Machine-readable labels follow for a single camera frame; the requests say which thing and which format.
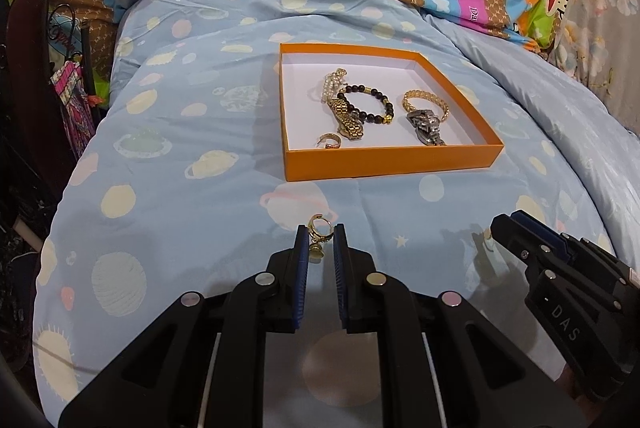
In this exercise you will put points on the orange cardboard box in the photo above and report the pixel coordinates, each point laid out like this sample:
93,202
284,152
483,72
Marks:
380,158

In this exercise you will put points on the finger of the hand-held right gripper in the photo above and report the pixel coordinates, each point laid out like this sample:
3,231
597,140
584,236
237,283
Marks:
542,230
525,243

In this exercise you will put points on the blue planet print blanket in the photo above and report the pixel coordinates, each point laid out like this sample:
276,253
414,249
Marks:
200,148

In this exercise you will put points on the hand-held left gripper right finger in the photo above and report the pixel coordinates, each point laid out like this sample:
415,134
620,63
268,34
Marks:
341,278

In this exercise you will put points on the pearl hair clip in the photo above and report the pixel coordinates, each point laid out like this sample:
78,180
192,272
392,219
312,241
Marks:
327,86

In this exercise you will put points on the small gold hoop earring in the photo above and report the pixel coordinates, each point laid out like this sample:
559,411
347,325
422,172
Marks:
334,143

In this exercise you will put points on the pink patterned bag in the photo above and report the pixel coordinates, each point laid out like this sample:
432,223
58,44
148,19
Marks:
75,108

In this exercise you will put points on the dark wooden furniture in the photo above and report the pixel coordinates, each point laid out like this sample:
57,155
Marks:
30,58

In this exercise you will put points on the floral bed sheet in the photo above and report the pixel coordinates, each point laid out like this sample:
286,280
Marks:
605,8

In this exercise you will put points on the gold hoop earring with charm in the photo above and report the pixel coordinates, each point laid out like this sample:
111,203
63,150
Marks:
316,233

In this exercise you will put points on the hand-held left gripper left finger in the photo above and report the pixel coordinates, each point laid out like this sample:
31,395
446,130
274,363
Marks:
300,278

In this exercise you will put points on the pale blue quilt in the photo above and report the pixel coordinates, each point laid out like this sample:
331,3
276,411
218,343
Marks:
560,118

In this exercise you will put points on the gold cuff bangle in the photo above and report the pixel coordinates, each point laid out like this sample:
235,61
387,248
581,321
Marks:
442,106

